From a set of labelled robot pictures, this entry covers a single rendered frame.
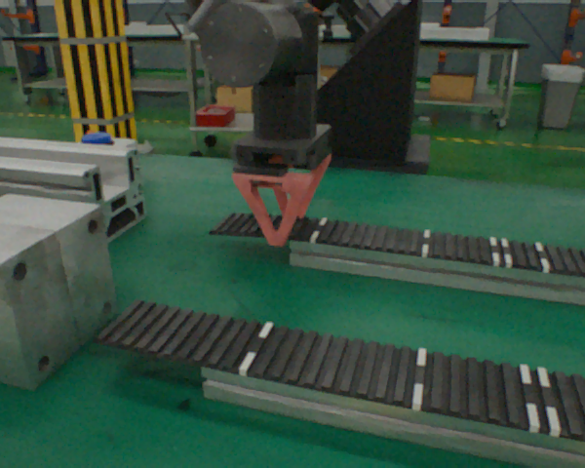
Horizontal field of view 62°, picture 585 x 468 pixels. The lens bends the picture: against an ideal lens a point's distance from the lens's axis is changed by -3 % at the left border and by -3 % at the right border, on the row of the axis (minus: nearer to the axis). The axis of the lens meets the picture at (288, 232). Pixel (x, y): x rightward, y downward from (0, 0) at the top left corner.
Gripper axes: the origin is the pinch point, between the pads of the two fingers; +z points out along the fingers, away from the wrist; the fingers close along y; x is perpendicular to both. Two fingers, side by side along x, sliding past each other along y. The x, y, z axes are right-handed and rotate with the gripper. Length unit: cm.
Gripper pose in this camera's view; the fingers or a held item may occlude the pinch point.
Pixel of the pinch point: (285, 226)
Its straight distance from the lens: 48.8
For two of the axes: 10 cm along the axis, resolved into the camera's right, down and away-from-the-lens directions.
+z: 0.0, 9.2, 4.0
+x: 9.6, 1.2, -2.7
